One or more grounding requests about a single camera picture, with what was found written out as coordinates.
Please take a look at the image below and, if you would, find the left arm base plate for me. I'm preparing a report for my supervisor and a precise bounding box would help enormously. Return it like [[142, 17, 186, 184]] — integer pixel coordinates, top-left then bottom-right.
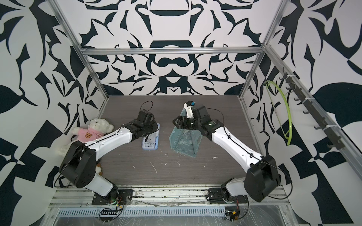
[[91, 189, 134, 206]]

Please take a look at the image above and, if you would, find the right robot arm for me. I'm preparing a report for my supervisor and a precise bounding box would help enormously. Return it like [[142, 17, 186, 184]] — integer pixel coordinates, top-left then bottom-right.
[[173, 101, 281, 202]]

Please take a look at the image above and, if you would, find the white teddy bear pink shirt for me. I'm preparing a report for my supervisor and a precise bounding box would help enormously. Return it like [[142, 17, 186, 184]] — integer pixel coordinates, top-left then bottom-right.
[[57, 118, 114, 157]]

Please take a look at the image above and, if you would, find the black yellow connector right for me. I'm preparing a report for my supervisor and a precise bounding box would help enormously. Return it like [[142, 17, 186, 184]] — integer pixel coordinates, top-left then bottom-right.
[[224, 207, 240, 222]]

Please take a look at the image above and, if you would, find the green tube on wall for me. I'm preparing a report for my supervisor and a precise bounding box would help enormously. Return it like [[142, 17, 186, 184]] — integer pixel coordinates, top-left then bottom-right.
[[264, 80, 293, 146]]

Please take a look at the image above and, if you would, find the blue geometry set case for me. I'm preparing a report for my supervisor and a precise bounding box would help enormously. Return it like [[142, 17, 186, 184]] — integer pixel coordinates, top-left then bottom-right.
[[141, 123, 160, 151]]

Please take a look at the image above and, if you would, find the small brown white plush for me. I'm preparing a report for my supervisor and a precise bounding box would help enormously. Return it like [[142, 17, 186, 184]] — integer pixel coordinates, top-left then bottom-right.
[[96, 164, 103, 176]]

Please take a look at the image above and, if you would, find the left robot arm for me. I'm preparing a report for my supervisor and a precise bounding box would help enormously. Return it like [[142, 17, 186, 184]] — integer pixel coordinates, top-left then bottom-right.
[[59, 110, 158, 203]]

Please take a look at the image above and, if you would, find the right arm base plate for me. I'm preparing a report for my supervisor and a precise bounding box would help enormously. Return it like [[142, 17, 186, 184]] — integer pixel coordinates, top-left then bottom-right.
[[206, 188, 248, 204]]

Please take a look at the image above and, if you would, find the black hook rack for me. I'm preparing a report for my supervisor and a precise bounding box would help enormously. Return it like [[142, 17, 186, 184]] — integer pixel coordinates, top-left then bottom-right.
[[280, 69, 346, 150]]

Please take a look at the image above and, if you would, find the teal ruler set case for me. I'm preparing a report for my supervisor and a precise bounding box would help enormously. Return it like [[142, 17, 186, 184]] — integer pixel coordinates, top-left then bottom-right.
[[169, 126, 203, 158]]

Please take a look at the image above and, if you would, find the aluminium frame rail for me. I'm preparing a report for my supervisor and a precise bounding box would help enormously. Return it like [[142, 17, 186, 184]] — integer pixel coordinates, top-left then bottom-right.
[[48, 185, 292, 210]]

